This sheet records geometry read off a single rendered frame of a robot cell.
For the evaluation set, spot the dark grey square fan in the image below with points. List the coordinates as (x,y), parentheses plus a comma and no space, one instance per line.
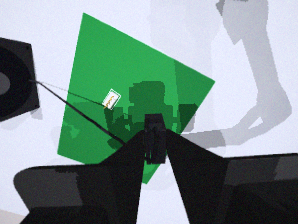
(17,94)

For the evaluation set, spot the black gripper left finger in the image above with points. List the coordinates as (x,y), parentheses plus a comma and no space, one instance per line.
(114,183)

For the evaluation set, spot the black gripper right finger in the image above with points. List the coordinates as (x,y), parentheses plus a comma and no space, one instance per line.
(206,180)

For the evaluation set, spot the black cable with plug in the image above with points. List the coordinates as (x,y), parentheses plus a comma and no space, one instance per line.
(154,130)

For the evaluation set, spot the green circuit board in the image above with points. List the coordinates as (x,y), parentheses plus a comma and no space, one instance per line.
(115,81)

